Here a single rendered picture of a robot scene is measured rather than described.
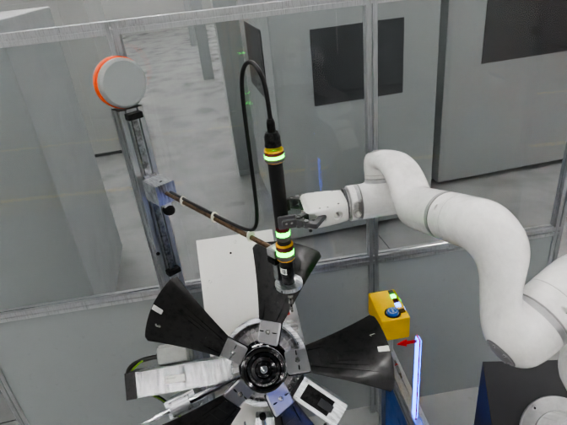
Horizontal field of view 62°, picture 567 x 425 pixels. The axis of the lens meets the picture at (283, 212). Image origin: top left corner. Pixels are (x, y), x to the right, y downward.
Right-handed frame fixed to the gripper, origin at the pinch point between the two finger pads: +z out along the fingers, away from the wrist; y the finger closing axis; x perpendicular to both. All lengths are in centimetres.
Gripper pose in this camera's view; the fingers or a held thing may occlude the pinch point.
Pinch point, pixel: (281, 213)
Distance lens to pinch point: 109.0
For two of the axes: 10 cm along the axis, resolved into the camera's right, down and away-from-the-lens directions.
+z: -9.9, 1.5, -0.7
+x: -1.0, -8.8, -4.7
